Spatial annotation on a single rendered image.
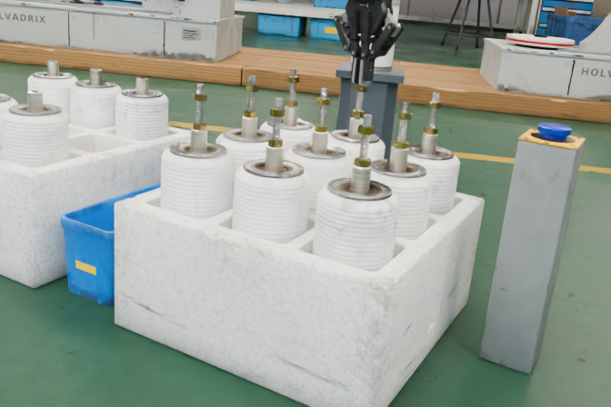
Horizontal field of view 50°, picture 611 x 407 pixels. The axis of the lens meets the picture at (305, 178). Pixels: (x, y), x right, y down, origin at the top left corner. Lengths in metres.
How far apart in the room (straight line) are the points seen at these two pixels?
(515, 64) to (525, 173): 2.14
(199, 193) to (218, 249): 0.09
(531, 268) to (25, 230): 0.71
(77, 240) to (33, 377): 0.22
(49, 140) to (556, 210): 0.73
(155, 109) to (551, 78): 2.12
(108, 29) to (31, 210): 2.21
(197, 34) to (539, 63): 1.49
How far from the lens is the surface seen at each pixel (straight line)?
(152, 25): 3.11
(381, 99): 1.43
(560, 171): 0.86
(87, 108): 1.30
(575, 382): 0.98
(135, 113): 1.22
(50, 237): 1.07
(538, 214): 0.88
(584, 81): 3.07
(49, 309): 1.02
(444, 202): 0.96
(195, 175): 0.84
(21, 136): 1.07
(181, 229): 0.83
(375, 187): 0.78
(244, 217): 0.80
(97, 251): 0.99
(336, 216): 0.73
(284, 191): 0.78
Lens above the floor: 0.48
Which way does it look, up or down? 17 degrees down
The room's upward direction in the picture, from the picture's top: 5 degrees clockwise
